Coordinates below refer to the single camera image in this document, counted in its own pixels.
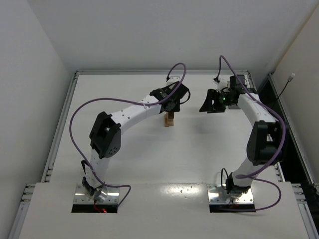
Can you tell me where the dark wood notched block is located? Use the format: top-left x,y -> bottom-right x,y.
167,112 -> 174,120

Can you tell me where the long light wood block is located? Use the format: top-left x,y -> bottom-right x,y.
164,115 -> 170,127
167,119 -> 174,127

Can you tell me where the smoky transparent plastic container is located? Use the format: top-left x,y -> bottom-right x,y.
227,105 -> 240,110

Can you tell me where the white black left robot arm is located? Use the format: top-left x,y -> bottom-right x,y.
81,81 -> 190,200

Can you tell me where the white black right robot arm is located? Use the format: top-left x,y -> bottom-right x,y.
200,75 -> 289,195

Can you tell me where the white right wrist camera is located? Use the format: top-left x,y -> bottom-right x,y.
216,80 -> 228,92

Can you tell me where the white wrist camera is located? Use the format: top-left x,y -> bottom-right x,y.
216,80 -> 228,92
166,76 -> 180,86

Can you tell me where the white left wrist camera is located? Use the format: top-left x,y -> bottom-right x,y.
166,76 -> 180,86

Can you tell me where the black cable with white plug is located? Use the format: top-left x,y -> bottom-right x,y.
269,73 -> 296,110

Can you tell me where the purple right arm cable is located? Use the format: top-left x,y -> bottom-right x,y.
213,55 -> 286,212

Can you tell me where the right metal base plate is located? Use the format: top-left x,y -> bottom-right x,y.
207,184 -> 254,206

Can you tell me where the metal base plate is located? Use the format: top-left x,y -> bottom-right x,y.
73,185 -> 120,206
207,184 -> 254,206

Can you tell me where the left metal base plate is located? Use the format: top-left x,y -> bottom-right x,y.
73,185 -> 120,206

